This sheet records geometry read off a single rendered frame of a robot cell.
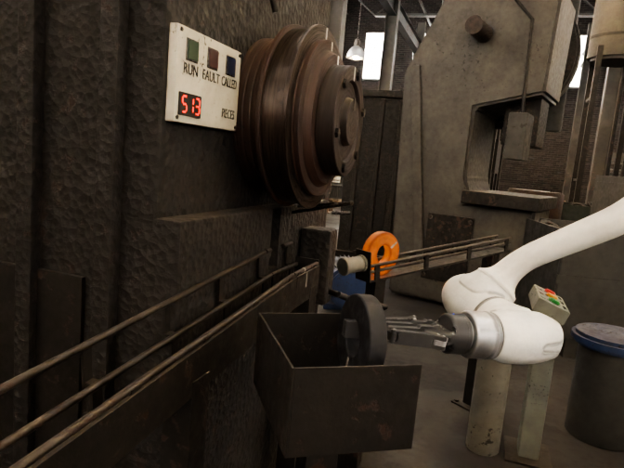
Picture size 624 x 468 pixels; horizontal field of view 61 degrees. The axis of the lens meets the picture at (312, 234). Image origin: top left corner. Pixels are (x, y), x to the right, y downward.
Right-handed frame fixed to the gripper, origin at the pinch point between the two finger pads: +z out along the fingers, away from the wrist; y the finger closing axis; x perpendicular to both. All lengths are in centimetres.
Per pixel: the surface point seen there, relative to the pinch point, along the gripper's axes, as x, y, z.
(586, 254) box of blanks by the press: 0, 157, -199
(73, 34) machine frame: 46, 35, 56
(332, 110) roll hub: 40, 37, -1
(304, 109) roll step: 40, 38, 6
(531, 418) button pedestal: -51, 65, -100
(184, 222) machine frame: 12.9, 20.8, 31.3
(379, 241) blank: 5, 83, -38
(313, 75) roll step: 48, 40, 5
